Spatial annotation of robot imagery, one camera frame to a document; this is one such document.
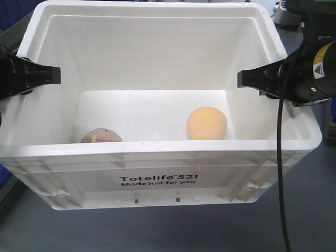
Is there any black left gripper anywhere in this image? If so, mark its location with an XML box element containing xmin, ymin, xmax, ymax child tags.
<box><xmin>1</xmin><ymin>44</ymin><xmax>61</xmax><ymax>101</ymax></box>

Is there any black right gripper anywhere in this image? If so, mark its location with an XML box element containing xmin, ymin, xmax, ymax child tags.
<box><xmin>237</xmin><ymin>47</ymin><xmax>335</xmax><ymax>106</ymax></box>

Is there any yellow plush lemon toy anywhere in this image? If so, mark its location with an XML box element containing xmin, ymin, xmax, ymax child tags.
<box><xmin>186</xmin><ymin>107</ymin><xmax>228</xmax><ymax>140</ymax></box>

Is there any pink plush toy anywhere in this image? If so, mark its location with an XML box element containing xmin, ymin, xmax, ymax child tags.
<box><xmin>80</xmin><ymin>128</ymin><xmax>123</xmax><ymax>143</ymax></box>

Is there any white plastic tote box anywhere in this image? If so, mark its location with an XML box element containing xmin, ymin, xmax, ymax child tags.
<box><xmin>0</xmin><ymin>0</ymin><xmax>323</xmax><ymax>212</ymax></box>

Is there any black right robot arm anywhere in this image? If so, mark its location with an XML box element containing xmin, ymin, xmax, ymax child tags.
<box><xmin>237</xmin><ymin>39</ymin><xmax>335</xmax><ymax>107</ymax></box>

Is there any black cable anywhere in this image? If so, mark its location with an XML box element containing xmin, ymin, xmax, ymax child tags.
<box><xmin>275</xmin><ymin>57</ymin><xmax>292</xmax><ymax>252</ymax></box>

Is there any grey camera mount right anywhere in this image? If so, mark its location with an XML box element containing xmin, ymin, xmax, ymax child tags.
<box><xmin>274</xmin><ymin>0</ymin><xmax>302</xmax><ymax>30</ymax></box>

